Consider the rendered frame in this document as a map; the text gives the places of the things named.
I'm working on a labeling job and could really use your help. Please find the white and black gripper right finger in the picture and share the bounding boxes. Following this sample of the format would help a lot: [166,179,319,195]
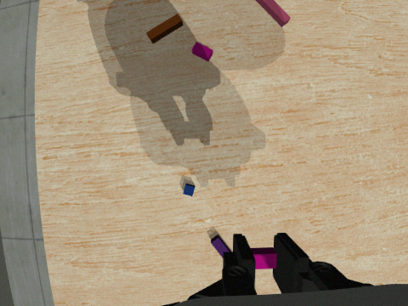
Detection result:
[273,233,374,293]

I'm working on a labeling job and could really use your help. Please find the orange rod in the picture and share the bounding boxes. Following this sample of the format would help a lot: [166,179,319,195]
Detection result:
[146,14,183,43]

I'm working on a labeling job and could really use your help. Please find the purple rod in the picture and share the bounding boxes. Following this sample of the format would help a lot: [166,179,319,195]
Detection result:
[211,235,231,257]

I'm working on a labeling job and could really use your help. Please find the dark pink rod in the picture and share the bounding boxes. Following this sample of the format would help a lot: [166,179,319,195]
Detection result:
[256,0,291,27]

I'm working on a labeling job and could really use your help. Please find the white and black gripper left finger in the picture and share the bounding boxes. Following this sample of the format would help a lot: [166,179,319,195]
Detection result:
[187,234,257,300]

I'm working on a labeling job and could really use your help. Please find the small magenta block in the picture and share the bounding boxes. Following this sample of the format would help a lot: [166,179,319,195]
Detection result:
[192,42,213,61]
[251,247,277,269]

